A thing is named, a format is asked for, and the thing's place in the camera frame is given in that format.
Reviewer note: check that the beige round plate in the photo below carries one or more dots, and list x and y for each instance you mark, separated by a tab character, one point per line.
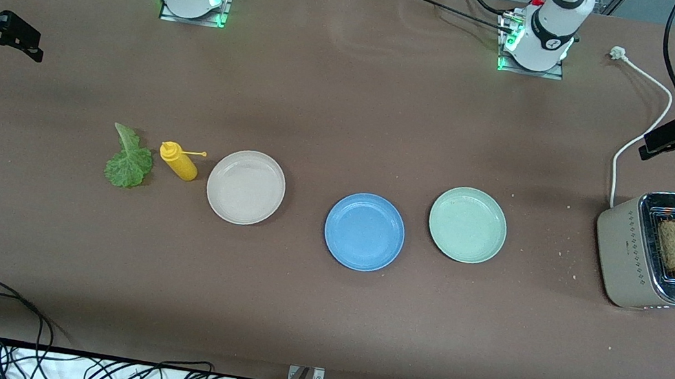
246	187

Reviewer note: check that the green lettuce leaf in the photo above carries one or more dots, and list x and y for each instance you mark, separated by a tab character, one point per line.
130	165

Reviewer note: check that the yellow squeeze bottle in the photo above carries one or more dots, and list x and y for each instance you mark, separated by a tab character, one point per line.
181	165

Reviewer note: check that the beige metal toaster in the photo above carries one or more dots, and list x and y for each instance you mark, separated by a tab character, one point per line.
622	253

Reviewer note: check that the blue round plate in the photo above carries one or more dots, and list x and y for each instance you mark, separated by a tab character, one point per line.
364	232

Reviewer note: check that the pale green round plate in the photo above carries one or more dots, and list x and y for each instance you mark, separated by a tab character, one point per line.
468	225

